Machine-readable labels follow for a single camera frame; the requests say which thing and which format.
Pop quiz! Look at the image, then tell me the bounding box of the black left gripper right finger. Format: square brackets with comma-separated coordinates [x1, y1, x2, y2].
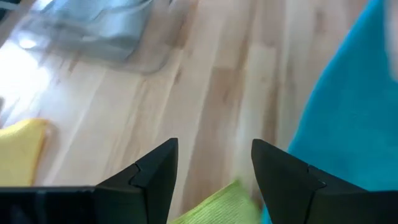
[251, 138, 398, 224]

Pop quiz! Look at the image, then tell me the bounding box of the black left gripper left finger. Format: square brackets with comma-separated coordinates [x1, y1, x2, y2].
[0, 138, 179, 224]

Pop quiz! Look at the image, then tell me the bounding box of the lime green microfiber towel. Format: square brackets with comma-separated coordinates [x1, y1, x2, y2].
[167, 179, 262, 224]

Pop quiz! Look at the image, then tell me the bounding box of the teal microfiber towel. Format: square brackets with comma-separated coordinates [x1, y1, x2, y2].
[261, 0, 398, 224]

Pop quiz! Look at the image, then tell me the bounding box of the grey microfiber towel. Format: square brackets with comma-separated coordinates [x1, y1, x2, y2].
[30, 0, 153, 62]

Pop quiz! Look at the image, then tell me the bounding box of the yellow microfiber towel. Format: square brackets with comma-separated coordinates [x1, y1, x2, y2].
[0, 118, 50, 187]

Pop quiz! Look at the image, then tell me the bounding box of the clear plastic bin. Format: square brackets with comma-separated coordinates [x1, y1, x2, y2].
[18, 0, 175, 75]

